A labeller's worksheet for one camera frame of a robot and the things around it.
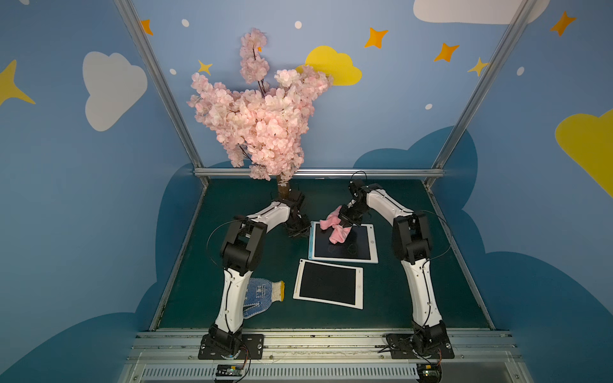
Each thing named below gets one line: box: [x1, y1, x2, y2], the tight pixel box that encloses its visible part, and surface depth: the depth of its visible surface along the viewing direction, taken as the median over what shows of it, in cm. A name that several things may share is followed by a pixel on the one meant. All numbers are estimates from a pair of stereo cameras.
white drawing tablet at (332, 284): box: [292, 258, 364, 310], surface depth 90 cm
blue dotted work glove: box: [243, 277, 285, 320], surface depth 86 cm
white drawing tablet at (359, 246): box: [308, 221, 380, 265], surface depth 100 cm
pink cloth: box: [319, 205, 352, 245], surface depth 102 cm
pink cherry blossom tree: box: [187, 28, 333, 188], surface depth 65 cm
